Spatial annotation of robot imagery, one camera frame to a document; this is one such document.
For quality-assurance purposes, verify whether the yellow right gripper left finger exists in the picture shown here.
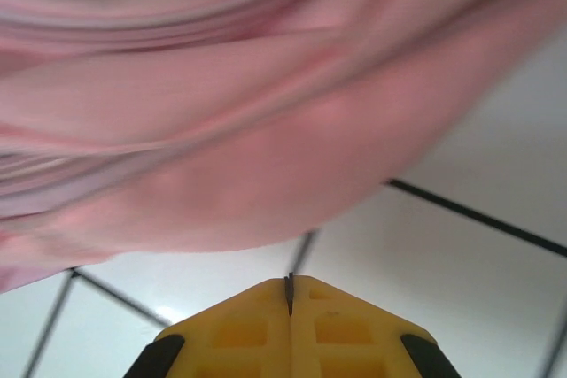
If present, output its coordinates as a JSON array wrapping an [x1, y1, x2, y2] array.
[[126, 277, 293, 378]]

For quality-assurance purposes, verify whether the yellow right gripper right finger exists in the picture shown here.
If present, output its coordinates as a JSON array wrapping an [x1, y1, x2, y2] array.
[[290, 274, 457, 378]]

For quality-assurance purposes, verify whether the pink student backpack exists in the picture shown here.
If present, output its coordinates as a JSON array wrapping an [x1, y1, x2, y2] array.
[[0, 0, 567, 295]]

